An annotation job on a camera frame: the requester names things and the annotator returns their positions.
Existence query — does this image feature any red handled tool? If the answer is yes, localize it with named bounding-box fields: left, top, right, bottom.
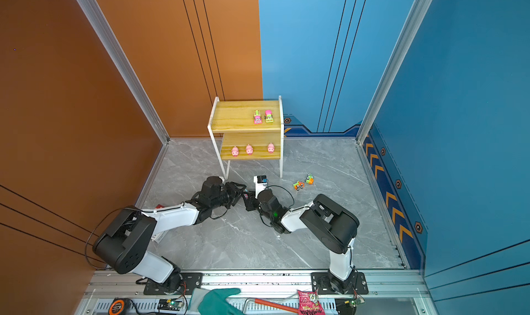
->
left=242, top=298, right=298, bottom=314

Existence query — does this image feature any small board right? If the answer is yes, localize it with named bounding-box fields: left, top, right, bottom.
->
left=349, top=295, right=365, bottom=308

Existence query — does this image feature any yellow wooden two-tier shelf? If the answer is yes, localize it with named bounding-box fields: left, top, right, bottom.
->
left=207, top=97, right=284, bottom=178

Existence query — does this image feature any green truck pink tank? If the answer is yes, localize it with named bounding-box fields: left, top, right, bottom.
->
left=265, top=110, right=274, bottom=123

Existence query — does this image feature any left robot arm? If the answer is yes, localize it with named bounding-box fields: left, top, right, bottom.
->
left=92, top=177, right=247, bottom=294

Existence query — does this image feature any red white cardboard box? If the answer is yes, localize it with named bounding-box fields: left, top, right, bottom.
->
left=151, top=204, right=168, bottom=244

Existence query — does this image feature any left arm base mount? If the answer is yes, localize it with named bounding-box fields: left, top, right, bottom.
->
left=144, top=272, right=203, bottom=296

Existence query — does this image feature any green orange toy truck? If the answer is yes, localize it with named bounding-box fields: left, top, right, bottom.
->
left=293, top=181, right=305, bottom=191

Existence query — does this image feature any pink snack bag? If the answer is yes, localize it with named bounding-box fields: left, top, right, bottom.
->
left=298, top=290, right=325, bottom=315

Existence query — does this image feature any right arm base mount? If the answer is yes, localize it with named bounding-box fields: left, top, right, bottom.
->
left=311, top=270, right=369, bottom=295

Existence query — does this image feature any green circuit board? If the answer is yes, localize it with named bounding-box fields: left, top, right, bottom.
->
left=157, top=298, right=185, bottom=312

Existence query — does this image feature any aluminium rail frame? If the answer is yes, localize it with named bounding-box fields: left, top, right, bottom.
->
left=75, top=269, right=438, bottom=314

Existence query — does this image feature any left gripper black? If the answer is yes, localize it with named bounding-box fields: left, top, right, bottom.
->
left=210, top=181, right=247, bottom=212

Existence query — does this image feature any orange tape measure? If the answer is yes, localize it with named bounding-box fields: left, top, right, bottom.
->
left=108, top=298, right=129, bottom=315

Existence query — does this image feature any green rubber glove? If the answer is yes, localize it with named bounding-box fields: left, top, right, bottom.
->
left=190, top=288, right=244, bottom=315

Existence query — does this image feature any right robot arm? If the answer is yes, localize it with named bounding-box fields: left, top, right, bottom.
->
left=244, top=189, right=360, bottom=294

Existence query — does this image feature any pink green toy car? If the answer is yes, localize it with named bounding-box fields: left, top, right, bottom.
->
left=253, top=110, right=262, bottom=125

